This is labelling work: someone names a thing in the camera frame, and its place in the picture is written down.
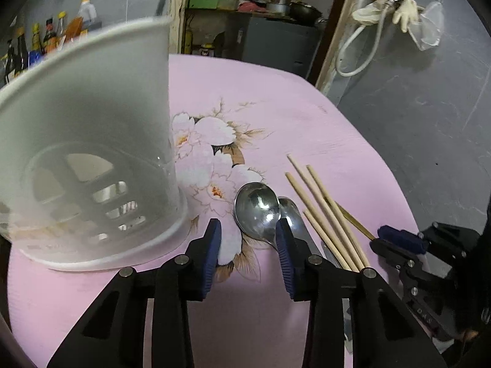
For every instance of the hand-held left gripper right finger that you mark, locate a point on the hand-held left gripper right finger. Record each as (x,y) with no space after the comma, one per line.
(284,253)

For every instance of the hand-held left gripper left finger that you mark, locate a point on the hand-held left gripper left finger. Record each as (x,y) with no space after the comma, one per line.
(213,253)

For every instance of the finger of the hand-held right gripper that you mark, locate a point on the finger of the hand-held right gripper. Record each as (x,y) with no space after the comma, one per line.
(406,270)
(399,237)

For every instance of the metal spoon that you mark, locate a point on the metal spoon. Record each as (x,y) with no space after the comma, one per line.
(295,214)
(257,207)

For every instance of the white plastic utensil holder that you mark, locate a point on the white plastic utensil holder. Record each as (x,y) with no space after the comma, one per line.
(96,103)

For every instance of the pink floral tablecloth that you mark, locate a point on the pink floral tablecloth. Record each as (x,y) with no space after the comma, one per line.
(268,96)

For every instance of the red and yellow toy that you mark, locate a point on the red and yellow toy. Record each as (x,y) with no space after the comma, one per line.
(205,50)

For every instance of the clear plastic bag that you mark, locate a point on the clear plastic bag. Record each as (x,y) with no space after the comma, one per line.
(427,30)

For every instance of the yellow can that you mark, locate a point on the yellow can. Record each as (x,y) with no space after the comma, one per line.
(188,40)

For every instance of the grey metal cabinet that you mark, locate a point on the grey metal cabinet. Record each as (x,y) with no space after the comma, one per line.
(268,38)

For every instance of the cream rubber gloves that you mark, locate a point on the cream rubber gloves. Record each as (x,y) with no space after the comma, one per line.
(406,7)

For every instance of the black pot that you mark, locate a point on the black pot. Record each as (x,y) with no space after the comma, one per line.
(305,11)

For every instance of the small metal pot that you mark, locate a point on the small metal pot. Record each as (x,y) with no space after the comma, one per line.
(278,7)

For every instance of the red cloth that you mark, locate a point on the red cloth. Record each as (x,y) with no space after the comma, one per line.
(251,6)

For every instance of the green box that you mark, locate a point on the green box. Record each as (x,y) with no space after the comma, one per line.
(203,2)

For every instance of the blue and white packet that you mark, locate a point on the blue and white packet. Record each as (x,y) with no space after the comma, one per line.
(36,58)

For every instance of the dark bottle red neck label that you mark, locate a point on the dark bottle red neck label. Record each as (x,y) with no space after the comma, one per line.
(50,38)

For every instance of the large plastic jug yellow cap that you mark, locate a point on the large plastic jug yellow cap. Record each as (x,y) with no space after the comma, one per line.
(87,11)

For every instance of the dark bottle black pump top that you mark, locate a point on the dark bottle black pump top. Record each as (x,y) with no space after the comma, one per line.
(9,65)

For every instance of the tall dark sauce bottle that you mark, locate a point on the tall dark sauce bottle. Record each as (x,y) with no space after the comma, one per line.
(22,51)

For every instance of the dark bottle yellow cap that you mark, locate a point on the dark bottle yellow cap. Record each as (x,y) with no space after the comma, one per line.
(36,38)

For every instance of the wooden door frame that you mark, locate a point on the wooden door frame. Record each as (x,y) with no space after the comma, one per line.
(337,46)

